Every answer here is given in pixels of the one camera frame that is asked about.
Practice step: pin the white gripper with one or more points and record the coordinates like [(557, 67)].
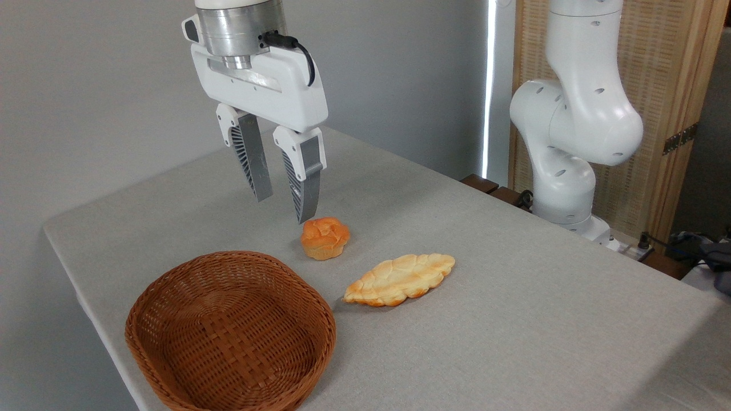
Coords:
[(268, 85)]

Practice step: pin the round orange bread bun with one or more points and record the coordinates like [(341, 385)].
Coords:
[(324, 238)]

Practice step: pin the flat braided bread loaf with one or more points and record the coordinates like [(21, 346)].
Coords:
[(400, 279)]

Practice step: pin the brown wicker basket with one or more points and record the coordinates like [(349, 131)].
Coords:
[(228, 342)]

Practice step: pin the dark wooden block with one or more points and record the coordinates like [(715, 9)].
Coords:
[(480, 183), (505, 195)]

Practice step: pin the grey tablecloth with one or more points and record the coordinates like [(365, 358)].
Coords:
[(514, 342)]

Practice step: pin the white power strip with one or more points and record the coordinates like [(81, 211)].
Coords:
[(625, 248)]

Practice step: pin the black power plug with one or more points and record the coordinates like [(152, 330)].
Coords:
[(644, 241)]

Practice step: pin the wooden framed bamboo screen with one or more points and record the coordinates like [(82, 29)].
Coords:
[(662, 74)]

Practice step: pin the metal screen hinge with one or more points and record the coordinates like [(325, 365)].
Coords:
[(679, 138)]

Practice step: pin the dark grey bag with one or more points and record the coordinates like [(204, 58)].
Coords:
[(718, 262)]

